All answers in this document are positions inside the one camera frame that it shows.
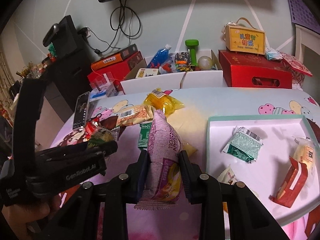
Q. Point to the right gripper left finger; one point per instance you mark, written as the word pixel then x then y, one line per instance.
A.
pixel 79 217

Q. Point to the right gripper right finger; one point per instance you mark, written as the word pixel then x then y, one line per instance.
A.
pixel 248 218

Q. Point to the purple roll snack packet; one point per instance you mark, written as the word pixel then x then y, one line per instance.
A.
pixel 163 184

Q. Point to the white chinese text snack packet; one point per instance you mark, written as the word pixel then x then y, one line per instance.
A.
pixel 227 176

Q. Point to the round green label snack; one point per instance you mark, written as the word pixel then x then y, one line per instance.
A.
pixel 100 136

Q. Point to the brown red snack packet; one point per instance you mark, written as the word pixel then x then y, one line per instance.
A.
pixel 292 185

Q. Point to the light green packet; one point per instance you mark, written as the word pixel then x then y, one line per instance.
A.
pixel 244 145

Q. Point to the beige barcode bread packet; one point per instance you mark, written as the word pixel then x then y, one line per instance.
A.
pixel 135 115

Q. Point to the clear packet round bun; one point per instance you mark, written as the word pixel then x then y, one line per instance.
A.
pixel 305 152

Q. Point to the yellow transparent snack packet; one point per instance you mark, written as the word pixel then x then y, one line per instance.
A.
pixel 164 102

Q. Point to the dark green snack packet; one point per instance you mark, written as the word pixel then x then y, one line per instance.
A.
pixel 144 135

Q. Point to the person's left hand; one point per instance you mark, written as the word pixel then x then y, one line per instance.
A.
pixel 18 216

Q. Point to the teal rimmed white tray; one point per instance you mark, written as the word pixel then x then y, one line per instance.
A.
pixel 264 176

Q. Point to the cartoon printed tablecloth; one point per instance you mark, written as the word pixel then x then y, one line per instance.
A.
pixel 182 221

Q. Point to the black cabinet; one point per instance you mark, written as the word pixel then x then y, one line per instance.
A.
pixel 68 73

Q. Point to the clear plastic container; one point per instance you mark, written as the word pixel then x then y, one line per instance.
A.
pixel 102 81

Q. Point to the white cardboard box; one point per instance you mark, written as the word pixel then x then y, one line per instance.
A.
pixel 174 81

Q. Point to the red box left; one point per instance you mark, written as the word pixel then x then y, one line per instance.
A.
pixel 118 70

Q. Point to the small yellow white card box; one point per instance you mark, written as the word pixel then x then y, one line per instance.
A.
pixel 146 72

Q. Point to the orange flat box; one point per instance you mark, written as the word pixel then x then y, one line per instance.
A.
pixel 115 58

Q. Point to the blue bead bottle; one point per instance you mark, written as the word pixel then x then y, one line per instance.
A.
pixel 160 57

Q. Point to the red gift box right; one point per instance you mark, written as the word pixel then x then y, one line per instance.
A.
pixel 247 70

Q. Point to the black orange toy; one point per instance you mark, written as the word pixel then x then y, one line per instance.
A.
pixel 182 62

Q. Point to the translucent ball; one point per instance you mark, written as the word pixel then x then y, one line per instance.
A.
pixel 205 63

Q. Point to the red patterned card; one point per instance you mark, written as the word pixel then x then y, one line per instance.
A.
pixel 295 64

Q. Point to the light blue tissue pack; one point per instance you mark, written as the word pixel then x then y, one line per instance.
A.
pixel 272 54

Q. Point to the green dumbbell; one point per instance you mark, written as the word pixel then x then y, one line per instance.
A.
pixel 192 45

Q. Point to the white shelf unit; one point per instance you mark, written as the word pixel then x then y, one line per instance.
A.
pixel 307 51

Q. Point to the purple perforated basket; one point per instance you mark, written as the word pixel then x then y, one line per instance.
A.
pixel 301 15

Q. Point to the yellow wooden handle box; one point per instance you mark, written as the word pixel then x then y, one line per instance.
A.
pixel 241 36

